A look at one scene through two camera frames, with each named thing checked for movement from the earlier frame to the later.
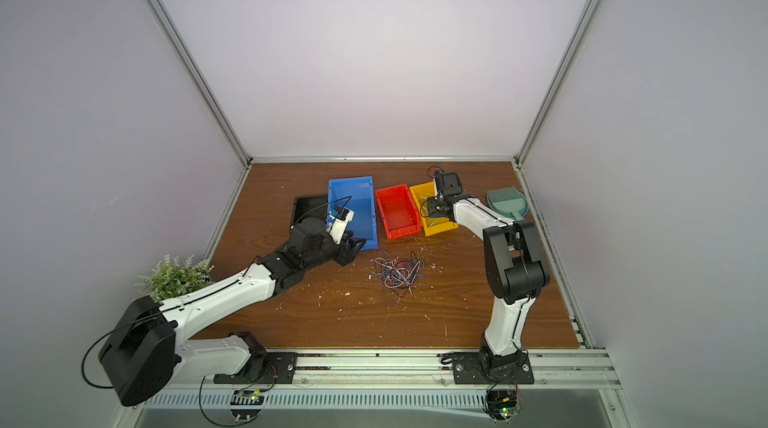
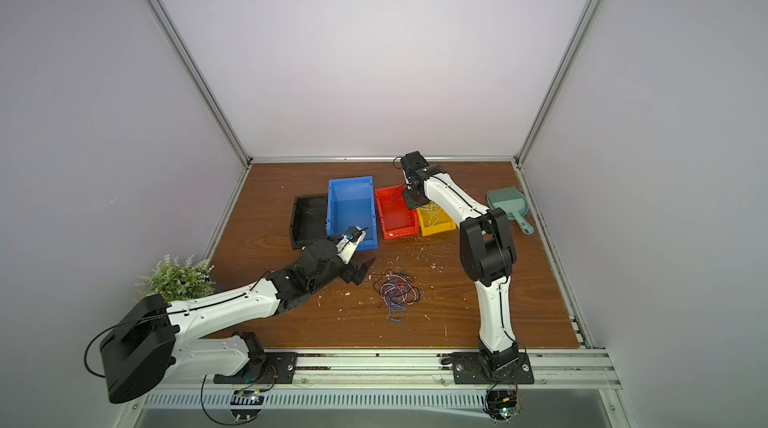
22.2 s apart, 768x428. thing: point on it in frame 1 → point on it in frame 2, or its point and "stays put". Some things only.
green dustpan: (508, 201) stays put
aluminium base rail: (384, 379) stays put
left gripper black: (345, 251) → (351, 268)
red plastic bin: (400, 211) stays put
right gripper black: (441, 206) → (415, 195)
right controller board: (502, 404) stays put
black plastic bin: (314, 206) stays put
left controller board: (246, 404) stays put
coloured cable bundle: (398, 275) → (397, 290)
